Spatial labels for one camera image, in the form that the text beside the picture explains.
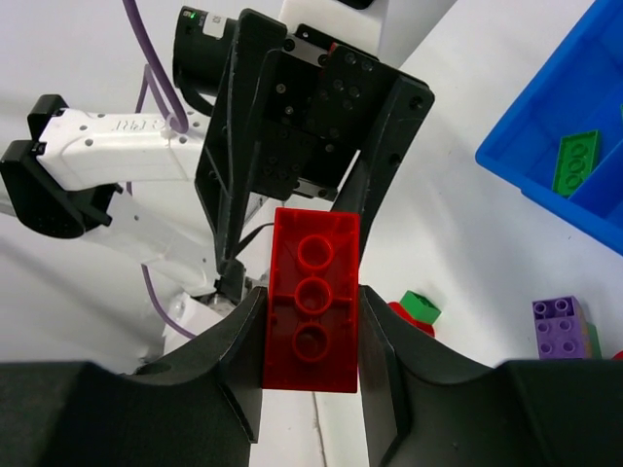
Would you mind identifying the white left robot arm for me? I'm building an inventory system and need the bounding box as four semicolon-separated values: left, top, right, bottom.
1;1;434;310

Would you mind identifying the red rectangular lego brick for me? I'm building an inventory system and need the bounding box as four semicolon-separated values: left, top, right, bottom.
263;207;360;393

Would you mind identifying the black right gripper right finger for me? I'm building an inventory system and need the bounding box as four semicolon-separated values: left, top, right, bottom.
358;286;492;466

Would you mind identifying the purple lego brick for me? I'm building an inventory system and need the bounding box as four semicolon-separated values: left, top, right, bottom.
531;296;594;360

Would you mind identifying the green flat lego plate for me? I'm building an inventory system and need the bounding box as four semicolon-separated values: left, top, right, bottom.
587;322;603;359

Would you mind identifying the red scalloped lego block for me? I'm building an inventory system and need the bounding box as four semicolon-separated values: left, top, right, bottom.
388;302;435;338

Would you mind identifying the green rectangular lego brick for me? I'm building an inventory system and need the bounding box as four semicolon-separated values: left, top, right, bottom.
552;129;601;198

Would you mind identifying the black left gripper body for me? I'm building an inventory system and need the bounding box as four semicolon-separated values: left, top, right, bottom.
193;9;434;303

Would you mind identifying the small green lego cube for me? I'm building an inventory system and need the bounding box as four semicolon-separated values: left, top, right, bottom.
399;291;441;325

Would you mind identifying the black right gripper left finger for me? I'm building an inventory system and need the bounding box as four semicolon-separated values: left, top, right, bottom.
129;287;268;444

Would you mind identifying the blue divided plastic bin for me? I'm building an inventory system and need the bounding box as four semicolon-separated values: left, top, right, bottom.
475;1;622;253

